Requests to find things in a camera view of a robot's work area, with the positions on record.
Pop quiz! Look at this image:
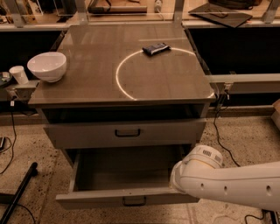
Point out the black flat board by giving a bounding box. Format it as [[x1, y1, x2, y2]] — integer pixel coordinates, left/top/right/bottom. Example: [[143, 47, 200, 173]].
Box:
[[189, 3, 252, 28]]

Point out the grey drawer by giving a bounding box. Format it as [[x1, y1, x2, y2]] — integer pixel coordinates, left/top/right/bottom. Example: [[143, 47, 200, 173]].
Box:
[[56, 145, 198, 209], [45, 118, 206, 149]]

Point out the black cable left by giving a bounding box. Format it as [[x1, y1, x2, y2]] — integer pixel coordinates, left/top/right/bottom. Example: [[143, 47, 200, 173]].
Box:
[[0, 99, 18, 175]]

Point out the grey drawer cabinet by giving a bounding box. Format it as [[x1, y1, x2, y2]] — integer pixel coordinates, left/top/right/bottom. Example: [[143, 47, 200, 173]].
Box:
[[27, 22, 217, 165]]

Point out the black metal stand leg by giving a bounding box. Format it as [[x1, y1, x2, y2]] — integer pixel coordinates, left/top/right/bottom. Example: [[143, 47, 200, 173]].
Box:
[[0, 162, 38, 224]]

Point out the dark round dish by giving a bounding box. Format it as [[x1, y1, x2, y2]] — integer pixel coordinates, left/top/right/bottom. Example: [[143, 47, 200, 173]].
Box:
[[0, 72, 12, 88]]

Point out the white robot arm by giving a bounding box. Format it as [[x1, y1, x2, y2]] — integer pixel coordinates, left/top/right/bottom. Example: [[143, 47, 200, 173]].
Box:
[[170, 145, 280, 211]]

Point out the black cable with adapter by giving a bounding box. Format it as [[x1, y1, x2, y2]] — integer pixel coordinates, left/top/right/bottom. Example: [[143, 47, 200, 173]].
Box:
[[213, 87, 242, 168]]

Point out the white paper cup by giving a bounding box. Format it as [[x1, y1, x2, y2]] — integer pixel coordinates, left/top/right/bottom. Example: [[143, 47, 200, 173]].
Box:
[[9, 66, 29, 85]]

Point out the white ceramic bowl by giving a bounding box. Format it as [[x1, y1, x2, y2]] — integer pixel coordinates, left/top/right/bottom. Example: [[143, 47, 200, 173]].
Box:
[[27, 52, 67, 82]]

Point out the dark snack bar wrapper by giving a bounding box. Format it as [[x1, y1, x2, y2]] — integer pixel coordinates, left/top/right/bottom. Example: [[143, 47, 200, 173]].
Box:
[[142, 43, 171, 56]]

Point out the grey clamp bracket left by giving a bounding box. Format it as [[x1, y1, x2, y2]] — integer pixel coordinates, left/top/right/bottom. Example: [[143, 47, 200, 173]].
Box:
[[6, 80, 39, 102]]

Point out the grey top drawer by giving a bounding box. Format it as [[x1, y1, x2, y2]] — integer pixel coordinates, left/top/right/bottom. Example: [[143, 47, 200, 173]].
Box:
[[45, 118, 206, 149]]

